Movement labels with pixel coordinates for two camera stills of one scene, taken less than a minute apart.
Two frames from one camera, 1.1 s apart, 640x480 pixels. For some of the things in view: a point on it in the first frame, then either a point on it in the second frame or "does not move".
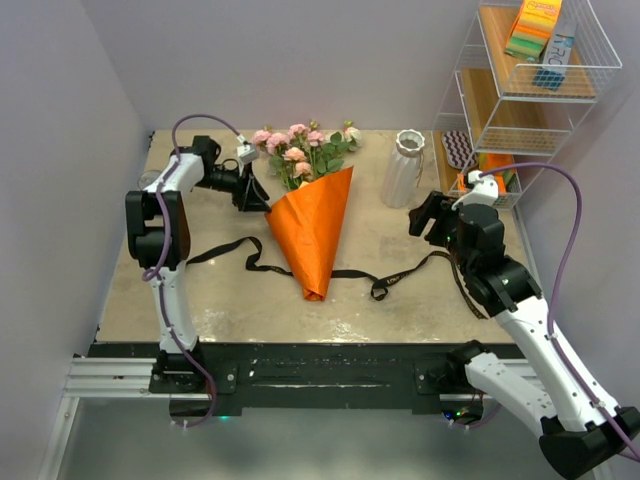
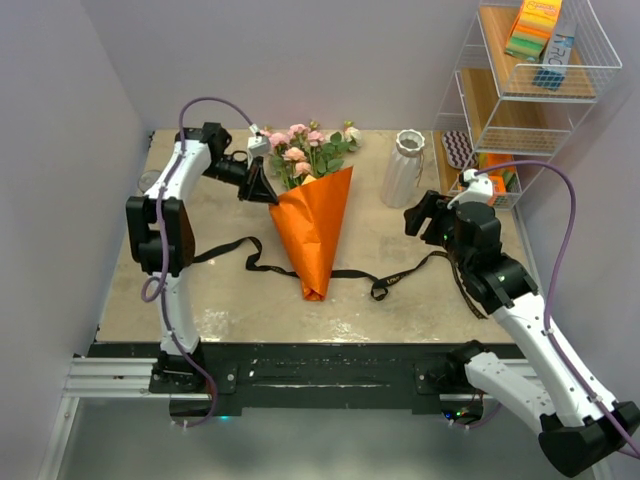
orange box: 461,182 to 499,185
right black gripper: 419,217 does not move
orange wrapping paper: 309,222 does not move
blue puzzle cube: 549,79 does not move
